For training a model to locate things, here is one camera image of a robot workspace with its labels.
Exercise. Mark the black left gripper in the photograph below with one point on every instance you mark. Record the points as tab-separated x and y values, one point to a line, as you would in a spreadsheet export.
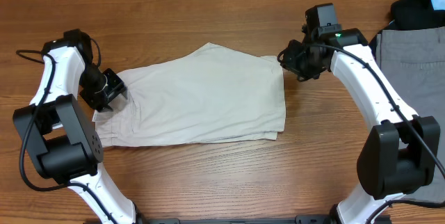
118	85

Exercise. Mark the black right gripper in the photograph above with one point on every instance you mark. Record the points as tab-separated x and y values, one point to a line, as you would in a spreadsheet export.
289	63

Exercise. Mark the beige shorts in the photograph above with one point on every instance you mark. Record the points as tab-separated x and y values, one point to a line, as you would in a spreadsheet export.
213	95

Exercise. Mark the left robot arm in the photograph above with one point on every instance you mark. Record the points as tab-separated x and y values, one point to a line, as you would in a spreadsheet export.
60	147

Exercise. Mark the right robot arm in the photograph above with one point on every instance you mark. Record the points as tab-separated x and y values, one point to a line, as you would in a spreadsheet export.
400	153

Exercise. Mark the grey shorts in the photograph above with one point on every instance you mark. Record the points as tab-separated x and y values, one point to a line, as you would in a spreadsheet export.
413	63

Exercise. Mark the black garment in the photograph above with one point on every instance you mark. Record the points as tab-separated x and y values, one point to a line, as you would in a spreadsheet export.
407	15

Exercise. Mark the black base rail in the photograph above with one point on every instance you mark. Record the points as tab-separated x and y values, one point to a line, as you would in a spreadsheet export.
236	221

